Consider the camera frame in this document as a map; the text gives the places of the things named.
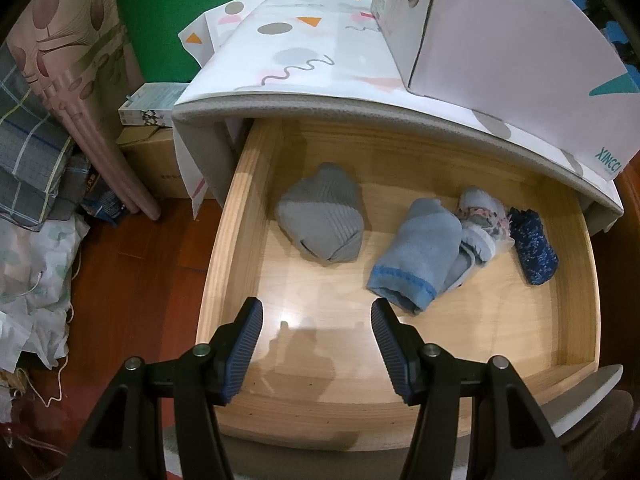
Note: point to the small white book box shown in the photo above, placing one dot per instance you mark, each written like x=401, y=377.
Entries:
x=150, y=102

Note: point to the grey ribbed sock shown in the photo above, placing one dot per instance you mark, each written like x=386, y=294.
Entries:
x=320, y=215

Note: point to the pink floral fabric roll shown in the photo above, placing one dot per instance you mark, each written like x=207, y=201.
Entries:
x=75, y=35

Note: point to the blue packet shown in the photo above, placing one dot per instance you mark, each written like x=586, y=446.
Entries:
x=102, y=207

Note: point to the white cardboard box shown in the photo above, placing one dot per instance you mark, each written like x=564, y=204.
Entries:
x=500, y=35

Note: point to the person's olive knit clothing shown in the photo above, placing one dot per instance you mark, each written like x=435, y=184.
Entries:
x=590, y=425

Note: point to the white printed cloth pile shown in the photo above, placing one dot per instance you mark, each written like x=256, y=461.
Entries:
x=45, y=270

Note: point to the white pink patterned sock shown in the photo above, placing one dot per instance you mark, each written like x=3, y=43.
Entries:
x=480, y=210

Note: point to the green foam mat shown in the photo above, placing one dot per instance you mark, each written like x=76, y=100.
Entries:
x=200, y=0

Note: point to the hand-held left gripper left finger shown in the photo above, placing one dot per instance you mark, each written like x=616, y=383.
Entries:
x=245, y=345

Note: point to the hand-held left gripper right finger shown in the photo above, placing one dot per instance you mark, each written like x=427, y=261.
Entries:
x=392, y=345

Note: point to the grey plaid blanket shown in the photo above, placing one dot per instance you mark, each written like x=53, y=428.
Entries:
x=30, y=150

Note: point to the dark blue patterned sock bundle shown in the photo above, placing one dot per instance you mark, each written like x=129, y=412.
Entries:
x=535, y=250

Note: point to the white patterned cabinet cover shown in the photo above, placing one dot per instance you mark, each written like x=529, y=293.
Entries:
x=310, y=50

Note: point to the light blue sock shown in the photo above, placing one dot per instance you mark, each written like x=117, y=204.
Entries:
x=415, y=250

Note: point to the blue foam mat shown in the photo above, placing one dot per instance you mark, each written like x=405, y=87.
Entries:
x=607, y=15

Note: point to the brown cardboard box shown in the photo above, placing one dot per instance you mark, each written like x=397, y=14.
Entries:
x=150, y=160

